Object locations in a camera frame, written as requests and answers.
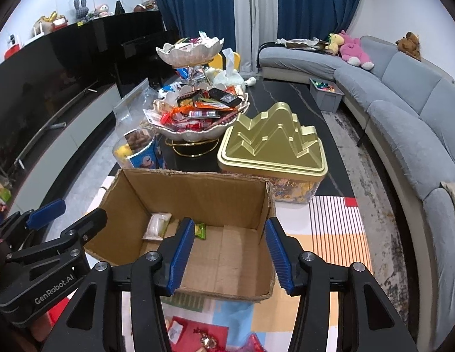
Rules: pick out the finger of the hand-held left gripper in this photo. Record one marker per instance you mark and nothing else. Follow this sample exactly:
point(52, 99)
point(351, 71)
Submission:
point(90, 222)
point(46, 212)

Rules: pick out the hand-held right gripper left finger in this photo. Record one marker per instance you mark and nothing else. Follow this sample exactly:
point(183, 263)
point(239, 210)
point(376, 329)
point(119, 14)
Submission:
point(181, 253)

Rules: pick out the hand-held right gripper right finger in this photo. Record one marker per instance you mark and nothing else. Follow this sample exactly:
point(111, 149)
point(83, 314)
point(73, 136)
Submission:
point(280, 260)

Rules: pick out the brown cardboard box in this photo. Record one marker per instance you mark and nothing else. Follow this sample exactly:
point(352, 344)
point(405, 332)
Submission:
point(227, 256)

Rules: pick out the clear packet with white cake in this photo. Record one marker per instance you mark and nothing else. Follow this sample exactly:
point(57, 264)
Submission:
point(175, 330)

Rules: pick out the green snack packet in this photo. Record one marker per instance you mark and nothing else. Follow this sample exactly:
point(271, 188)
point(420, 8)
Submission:
point(200, 231)

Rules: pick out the green and yellow bag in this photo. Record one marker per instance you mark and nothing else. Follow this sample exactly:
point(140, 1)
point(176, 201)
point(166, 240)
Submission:
point(2, 192)

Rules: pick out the colourful patterned tablecloth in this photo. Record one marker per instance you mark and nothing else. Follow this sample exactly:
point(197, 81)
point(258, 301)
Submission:
point(330, 234)

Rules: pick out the yellow bear figure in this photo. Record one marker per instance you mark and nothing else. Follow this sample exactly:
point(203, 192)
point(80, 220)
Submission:
point(123, 152)

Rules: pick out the grey remote control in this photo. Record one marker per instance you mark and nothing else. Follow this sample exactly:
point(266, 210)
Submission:
point(57, 125)

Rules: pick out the clear plastic nut jar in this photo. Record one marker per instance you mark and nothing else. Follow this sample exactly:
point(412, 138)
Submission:
point(146, 154)

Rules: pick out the red and white snack packet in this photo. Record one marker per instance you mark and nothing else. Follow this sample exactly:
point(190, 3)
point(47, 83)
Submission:
point(256, 345)

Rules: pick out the red and gold candy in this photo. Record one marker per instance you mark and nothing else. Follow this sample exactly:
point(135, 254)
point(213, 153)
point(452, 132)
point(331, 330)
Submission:
point(207, 341)

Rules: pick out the grey television cabinet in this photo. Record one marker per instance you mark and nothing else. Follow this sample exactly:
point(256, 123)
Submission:
point(84, 117)

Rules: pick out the gold mountain-shaped tin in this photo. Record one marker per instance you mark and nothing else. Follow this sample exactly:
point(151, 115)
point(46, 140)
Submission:
point(271, 143)

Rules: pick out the white two-tier bowl stand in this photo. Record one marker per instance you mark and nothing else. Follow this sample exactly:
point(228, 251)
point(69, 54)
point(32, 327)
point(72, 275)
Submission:
point(192, 135)

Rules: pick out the grey patterned rug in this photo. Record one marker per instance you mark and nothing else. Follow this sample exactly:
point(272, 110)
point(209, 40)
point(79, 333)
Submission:
point(363, 176)

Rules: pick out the black television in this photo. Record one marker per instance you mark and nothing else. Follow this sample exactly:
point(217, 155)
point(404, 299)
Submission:
point(36, 91)

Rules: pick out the clear plastic bag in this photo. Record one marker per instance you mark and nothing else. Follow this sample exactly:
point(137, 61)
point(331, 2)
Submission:
point(134, 106)

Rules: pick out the large pile of snack packets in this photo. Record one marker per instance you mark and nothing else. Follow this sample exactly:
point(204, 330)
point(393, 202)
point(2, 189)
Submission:
point(198, 112)

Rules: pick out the grey storage bin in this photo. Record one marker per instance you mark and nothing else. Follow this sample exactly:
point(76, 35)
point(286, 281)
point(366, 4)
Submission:
point(326, 101)

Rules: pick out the red and white device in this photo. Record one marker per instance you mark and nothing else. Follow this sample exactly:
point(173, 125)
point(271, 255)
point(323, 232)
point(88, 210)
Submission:
point(11, 46)

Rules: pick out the white tissue holder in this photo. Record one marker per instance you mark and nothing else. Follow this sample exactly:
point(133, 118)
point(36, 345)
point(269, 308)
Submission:
point(229, 77)

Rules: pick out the beige cloth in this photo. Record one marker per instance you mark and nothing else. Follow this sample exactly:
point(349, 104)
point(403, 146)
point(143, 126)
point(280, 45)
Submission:
point(454, 198)

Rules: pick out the gold and white toy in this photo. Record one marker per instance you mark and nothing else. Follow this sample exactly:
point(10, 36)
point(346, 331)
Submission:
point(47, 24)

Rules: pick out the grey sofa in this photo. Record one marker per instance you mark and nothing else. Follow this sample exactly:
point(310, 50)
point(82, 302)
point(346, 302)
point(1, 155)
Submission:
point(414, 124)

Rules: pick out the yellow chair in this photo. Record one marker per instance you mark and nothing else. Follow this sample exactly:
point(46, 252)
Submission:
point(215, 61)
point(235, 60)

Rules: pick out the grey bunny plush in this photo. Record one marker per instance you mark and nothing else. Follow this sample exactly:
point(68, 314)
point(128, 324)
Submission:
point(81, 11)

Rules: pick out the small pile of snack packets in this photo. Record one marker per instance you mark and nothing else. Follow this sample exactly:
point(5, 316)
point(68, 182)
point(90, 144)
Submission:
point(192, 42)

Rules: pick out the pink doll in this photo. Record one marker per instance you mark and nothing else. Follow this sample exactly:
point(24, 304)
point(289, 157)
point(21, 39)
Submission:
point(101, 10)

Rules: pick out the crumpled paper bags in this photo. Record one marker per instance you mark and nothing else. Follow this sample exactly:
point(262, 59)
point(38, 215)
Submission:
point(300, 44)

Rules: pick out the brown item on piano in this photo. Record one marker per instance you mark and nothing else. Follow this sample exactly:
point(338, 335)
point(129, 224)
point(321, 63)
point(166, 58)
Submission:
point(145, 6)

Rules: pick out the pink plush toy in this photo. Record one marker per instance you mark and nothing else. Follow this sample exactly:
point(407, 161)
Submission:
point(355, 49)

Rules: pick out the yellow plush toy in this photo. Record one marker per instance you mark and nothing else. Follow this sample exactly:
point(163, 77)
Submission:
point(333, 42)

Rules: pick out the blue curtain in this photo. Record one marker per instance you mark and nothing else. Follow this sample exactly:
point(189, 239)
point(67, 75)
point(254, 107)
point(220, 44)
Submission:
point(319, 3)
point(190, 3)

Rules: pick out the white sheer curtain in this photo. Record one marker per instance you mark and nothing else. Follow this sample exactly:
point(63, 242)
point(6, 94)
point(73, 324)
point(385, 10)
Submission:
point(255, 14)

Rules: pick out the brown plush bear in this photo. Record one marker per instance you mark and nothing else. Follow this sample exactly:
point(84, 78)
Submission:
point(409, 44)

